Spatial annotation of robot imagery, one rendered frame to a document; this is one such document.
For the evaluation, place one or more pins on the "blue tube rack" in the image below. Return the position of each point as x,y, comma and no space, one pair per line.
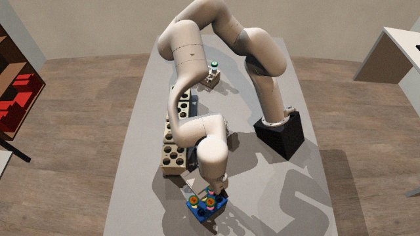
200,213

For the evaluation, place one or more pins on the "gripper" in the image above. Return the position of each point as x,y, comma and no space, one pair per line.
219,187

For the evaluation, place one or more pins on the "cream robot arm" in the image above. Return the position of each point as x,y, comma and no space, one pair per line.
264,61

